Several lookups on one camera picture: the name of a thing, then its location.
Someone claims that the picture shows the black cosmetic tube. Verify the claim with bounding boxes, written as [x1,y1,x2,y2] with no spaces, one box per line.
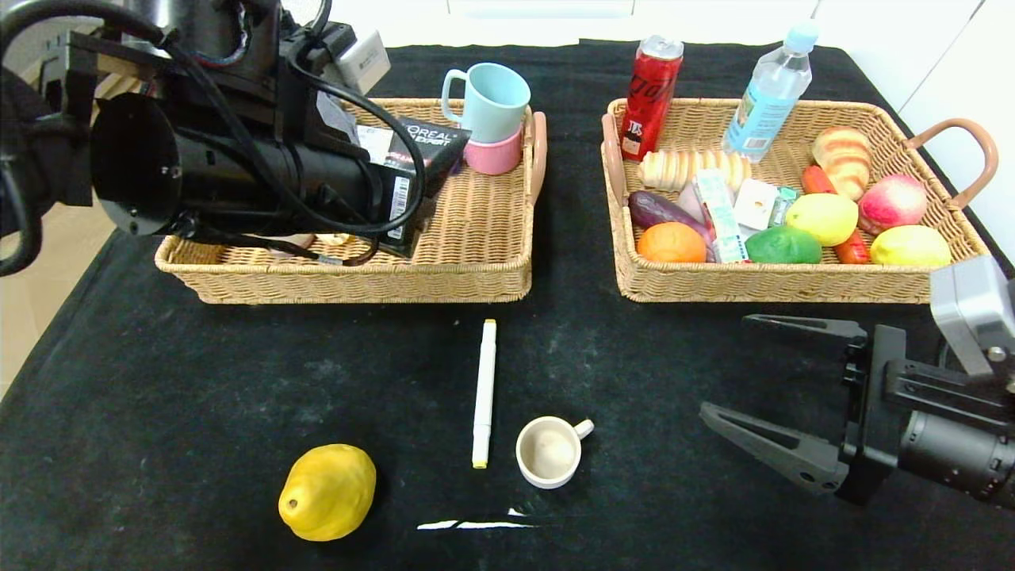
[389,117,473,197]

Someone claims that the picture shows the yellow pear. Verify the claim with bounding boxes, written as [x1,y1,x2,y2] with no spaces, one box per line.
[278,443,377,542]

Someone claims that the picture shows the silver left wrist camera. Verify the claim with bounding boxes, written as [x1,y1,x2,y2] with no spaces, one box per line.
[333,30,393,96]

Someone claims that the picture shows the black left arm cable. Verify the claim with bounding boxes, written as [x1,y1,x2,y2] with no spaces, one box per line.
[0,0,429,266]

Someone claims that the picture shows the small cream cup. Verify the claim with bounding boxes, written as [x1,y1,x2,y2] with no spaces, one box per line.
[515,416,595,490]

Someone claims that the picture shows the white low cabinet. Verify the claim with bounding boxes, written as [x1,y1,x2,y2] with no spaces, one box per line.
[317,0,822,88]

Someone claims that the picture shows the yellow lemon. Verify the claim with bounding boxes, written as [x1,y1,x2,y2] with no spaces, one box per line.
[870,225,952,268]
[785,193,860,247]

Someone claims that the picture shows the white plastic packet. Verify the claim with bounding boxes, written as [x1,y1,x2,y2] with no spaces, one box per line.
[357,125,393,163]

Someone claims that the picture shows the green mint gum box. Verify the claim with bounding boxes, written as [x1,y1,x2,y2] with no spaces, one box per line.
[768,186,800,229]

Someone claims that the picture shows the white marker pen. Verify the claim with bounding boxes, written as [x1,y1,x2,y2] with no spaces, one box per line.
[472,319,498,469]

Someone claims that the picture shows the orange carrot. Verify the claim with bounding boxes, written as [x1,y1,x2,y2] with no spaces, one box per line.
[801,165,871,265]

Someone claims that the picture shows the pink cup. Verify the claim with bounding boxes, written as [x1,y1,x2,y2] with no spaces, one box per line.
[464,125,526,176]

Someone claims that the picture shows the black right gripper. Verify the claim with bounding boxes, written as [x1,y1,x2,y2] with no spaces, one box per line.
[698,313,1015,510]

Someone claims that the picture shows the red soda can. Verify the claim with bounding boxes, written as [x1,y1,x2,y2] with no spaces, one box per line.
[619,35,684,163]

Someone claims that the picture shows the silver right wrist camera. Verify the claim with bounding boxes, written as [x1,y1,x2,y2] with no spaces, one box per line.
[929,255,1015,377]

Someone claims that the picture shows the green white slim box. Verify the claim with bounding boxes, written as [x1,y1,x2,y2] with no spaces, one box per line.
[693,168,750,263]

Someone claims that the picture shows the light blue mug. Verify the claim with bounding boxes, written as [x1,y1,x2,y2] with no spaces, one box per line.
[441,63,532,144]

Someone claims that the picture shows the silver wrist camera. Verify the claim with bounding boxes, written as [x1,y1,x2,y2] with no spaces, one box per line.
[333,30,393,96]
[929,255,1015,377]

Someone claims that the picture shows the clear water bottle blue label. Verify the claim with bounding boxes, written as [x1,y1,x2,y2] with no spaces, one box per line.
[721,21,819,163]

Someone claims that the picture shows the small white packet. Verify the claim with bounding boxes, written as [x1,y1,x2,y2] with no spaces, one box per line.
[733,179,782,231]

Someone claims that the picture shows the wicker basket brown handles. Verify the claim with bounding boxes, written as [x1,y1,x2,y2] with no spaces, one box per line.
[155,98,550,305]
[600,98,998,305]

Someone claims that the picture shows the pink peach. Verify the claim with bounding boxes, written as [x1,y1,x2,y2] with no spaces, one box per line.
[859,174,929,236]

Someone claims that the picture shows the green fruit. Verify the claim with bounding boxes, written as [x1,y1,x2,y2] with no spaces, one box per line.
[745,226,822,265]

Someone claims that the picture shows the croissant bread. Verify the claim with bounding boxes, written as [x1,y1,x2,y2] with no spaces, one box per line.
[810,127,871,199]

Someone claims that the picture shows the purple eggplant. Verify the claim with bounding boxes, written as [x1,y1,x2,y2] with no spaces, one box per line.
[628,190,714,261]

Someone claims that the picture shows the orange fruit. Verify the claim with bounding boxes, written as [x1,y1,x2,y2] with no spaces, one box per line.
[637,221,707,264]

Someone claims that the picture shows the long striped bread roll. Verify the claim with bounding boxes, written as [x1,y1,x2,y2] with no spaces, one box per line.
[638,149,752,194]

